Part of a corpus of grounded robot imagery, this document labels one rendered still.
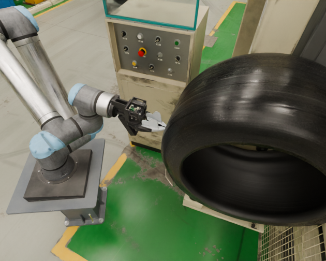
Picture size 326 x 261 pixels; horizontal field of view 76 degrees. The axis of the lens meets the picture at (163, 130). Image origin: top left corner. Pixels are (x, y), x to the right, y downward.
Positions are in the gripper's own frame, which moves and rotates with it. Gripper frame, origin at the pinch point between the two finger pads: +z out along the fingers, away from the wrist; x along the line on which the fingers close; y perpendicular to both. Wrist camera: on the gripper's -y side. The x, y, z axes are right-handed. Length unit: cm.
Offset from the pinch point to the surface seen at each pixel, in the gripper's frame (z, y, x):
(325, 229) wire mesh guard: 65, -14, -8
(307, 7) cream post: 29, 38, 28
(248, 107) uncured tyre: 19.9, 28.1, -9.1
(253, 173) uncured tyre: 43, -23, 12
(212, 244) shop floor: 53, -115, 1
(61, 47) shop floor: -243, -147, 209
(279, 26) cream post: 24.6, 32.0, 28.3
